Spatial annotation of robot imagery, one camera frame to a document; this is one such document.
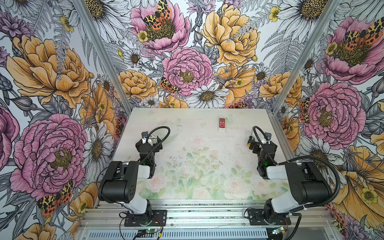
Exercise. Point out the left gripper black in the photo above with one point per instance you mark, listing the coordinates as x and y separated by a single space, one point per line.
145 144

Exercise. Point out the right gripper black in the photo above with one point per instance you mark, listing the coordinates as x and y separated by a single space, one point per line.
261 146

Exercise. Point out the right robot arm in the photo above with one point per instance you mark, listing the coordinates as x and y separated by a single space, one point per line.
307 186

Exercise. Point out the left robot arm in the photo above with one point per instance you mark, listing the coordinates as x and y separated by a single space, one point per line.
119 184

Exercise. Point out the red white remote control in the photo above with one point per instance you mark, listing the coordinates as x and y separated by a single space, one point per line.
222 125

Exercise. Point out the left circuit board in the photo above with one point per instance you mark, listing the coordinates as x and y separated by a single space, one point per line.
148 231

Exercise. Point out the circuit board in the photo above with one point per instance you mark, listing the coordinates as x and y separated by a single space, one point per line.
277 231
148 231

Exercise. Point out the right circuit board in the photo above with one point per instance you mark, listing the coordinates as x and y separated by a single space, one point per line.
277 231

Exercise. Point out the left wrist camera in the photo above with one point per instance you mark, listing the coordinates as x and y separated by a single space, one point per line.
148 138

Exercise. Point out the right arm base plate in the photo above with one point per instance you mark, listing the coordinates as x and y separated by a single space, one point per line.
258 217

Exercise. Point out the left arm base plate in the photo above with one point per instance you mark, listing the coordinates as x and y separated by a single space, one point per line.
157 218

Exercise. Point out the aluminium frame rail front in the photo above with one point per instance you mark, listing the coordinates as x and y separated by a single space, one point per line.
205 214

